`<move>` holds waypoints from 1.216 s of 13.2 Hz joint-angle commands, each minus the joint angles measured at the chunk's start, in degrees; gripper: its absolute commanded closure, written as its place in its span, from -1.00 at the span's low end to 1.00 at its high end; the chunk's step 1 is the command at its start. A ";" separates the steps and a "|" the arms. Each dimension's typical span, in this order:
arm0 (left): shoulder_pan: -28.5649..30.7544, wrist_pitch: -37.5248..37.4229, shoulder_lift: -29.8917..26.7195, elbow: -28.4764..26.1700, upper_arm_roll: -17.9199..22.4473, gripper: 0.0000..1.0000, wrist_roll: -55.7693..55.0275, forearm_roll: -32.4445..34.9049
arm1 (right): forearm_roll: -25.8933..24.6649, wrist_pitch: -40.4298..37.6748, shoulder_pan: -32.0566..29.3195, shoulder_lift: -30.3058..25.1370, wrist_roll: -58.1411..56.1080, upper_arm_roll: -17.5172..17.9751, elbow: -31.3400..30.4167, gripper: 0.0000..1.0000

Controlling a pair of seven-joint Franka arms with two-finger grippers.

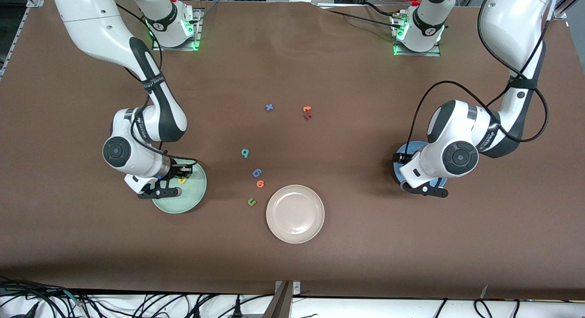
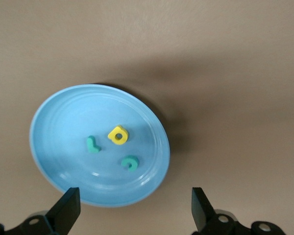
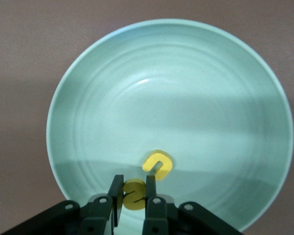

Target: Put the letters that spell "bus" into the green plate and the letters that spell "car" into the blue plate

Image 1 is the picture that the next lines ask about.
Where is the blue plate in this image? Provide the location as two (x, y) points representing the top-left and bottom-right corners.
(394, 141), (449, 191)

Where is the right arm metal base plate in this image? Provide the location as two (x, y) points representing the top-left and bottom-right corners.
(152, 7), (204, 51)

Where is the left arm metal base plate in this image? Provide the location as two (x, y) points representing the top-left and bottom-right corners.
(393, 14), (441, 57)

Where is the looped black cable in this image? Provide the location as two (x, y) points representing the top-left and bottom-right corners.
(474, 299), (498, 318)

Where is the beige plate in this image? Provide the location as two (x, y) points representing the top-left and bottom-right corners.
(266, 185), (325, 244)

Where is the small silver bracket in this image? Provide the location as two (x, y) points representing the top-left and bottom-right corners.
(274, 281), (301, 296)

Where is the green plate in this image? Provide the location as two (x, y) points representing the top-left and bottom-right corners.
(151, 158), (207, 214)

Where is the brown table cover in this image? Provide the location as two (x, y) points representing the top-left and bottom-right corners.
(0, 0), (585, 300)

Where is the dark grey metal beam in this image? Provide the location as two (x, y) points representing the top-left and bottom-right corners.
(262, 281), (293, 318)

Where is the aluminium frame profile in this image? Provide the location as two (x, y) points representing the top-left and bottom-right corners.
(0, 0), (46, 81)
(551, 0), (585, 19)

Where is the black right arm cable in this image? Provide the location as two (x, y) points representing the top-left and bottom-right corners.
(114, 3), (198, 165)

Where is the teal cable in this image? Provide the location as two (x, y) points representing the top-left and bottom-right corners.
(62, 290), (87, 307)

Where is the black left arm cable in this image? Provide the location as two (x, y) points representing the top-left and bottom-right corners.
(411, 0), (549, 161)

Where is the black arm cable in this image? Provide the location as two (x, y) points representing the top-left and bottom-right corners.
(411, 0), (549, 161)
(114, 3), (198, 165)

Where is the thin black cable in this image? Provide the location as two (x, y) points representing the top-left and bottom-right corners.
(318, 7), (398, 25)

